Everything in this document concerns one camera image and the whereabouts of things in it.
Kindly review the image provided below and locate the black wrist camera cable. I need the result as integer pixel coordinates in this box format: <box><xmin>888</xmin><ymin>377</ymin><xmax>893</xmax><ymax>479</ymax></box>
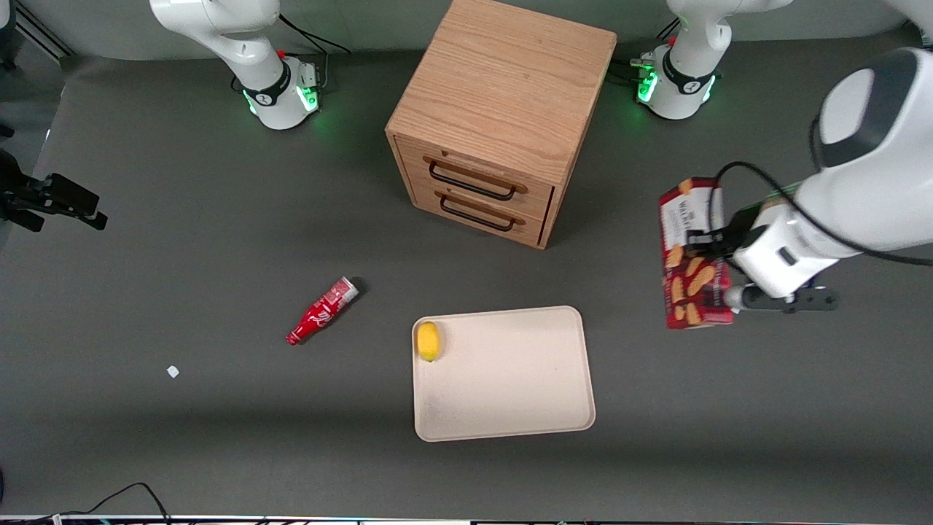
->
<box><xmin>718</xmin><ymin>117</ymin><xmax>933</xmax><ymax>265</ymax></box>

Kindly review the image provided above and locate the thin black floor cable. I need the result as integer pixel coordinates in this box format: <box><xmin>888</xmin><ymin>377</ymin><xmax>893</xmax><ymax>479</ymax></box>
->
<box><xmin>0</xmin><ymin>482</ymin><xmax>172</xmax><ymax>523</ymax></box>

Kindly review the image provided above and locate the red cookie box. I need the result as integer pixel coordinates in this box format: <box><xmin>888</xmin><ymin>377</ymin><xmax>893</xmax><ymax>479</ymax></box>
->
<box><xmin>658</xmin><ymin>177</ymin><xmax>735</xmax><ymax>330</ymax></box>

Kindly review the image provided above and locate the long black drawer handle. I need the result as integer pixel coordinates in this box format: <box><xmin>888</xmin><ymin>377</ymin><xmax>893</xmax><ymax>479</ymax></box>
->
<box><xmin>428</xmin><ymin>159</ymin><xmax>528</xmax><ymax>202</ymax></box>

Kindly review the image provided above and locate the black arm base cable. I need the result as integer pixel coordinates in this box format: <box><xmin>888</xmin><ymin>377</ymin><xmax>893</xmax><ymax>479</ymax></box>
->
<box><xmin>609</xmin><ymin>20</ymin><xmax>682</xmax><ymax>90</ymax></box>
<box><xmin>279</xmin><ymin>13</ymin><xmax>352</xmax><ymax>92</ymax></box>

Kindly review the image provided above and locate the black metal rail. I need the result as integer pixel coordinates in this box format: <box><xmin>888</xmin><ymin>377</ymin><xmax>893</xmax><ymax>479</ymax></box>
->
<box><xmin>13</xmin><ymin>0</ymin><xmax>75</xmax><ymax>59</ymax></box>

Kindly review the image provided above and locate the small wooden drawer front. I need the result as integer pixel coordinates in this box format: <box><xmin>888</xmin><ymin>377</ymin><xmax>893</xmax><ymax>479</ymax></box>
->
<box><xmin>408</xmin><ymin>179</ymin><xmax>549</xmax><ymax>246</ymax></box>

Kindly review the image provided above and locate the yellow lemon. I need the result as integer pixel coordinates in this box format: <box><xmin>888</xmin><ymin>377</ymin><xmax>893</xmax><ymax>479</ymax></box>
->
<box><xmin>415</xmin><ymin>321</ymin><xmax>442</xmax><ymax>363</ymax></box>

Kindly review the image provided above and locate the cream plastic tray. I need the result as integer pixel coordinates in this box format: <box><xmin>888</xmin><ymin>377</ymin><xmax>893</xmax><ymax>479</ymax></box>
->
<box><xmin>412</xmin><ymin>306</ymin><xmax>596</xmax><ymax>443</ymax></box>

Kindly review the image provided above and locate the red cola bottle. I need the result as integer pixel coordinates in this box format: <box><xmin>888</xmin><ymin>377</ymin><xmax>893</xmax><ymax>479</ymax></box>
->
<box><xmin>285</xmin><ymin>276</ymin><xmax>360</xmax><ymax>346</ymax></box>

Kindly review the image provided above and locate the black right arm base cable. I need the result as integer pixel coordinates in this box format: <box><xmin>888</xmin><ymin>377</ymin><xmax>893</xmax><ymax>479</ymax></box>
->
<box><xmin>279</xmin><ymin>13</ymin><xmax>352</xmax><ymax>92</ymax></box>

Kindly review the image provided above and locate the large wooden drawer front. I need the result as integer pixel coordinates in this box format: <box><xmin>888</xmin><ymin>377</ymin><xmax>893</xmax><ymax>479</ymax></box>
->
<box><xmin>397</xmin><ymin>136</ymin><xmax>556</xmax><ymax>218</ymax></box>

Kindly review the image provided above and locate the short black drawer handle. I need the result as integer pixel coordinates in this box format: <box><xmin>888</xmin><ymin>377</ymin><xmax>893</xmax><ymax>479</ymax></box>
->
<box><xmin>438</xmin><ymin>188</ymin><xmax>526</xmax><ymax>233</ymax></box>

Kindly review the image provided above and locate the wooden drawer cabinet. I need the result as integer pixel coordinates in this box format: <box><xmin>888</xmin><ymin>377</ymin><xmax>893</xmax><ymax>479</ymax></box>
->
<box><xmin>385</xmin><ymin>0</ymin><xmax>618</xmax><ymax>250</ymax></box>

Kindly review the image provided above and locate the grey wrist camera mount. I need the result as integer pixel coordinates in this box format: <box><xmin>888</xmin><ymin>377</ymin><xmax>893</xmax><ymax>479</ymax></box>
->
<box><xmin>724</xmin><ymin>286</ymin><xmax>839</xmax><ymax>314</ymax></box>

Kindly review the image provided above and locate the black left arm base cable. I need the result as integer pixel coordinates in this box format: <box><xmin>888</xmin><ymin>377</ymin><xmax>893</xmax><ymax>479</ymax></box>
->
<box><xmin>609</xmin><ymin>20</ymin><xmax>682</xmax><ymax>90</ymax></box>

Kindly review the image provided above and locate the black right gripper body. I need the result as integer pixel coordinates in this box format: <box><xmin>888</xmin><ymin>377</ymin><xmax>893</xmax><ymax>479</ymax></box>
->
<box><xmin>0</xmin><ymin>149</ymin><xmax>47</xmax><ymax>233</ymax></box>

